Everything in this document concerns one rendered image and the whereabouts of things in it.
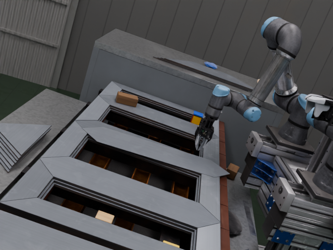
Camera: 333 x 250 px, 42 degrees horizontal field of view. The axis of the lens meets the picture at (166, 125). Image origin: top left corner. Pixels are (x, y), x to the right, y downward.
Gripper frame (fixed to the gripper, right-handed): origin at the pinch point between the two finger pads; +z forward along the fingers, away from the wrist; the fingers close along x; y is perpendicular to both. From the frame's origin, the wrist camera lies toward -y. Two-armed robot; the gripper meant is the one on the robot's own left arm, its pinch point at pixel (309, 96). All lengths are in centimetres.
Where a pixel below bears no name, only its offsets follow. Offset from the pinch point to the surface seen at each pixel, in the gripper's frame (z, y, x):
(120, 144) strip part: 11, 50, 83
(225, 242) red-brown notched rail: -4, 61, 17
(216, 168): -33, 53, 64
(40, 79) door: -38, 91, 368
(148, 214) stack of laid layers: 20, 58, 34
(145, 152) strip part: 0, 51, 77
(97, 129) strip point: 17, 49, 97
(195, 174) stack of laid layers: -19, 55, 61
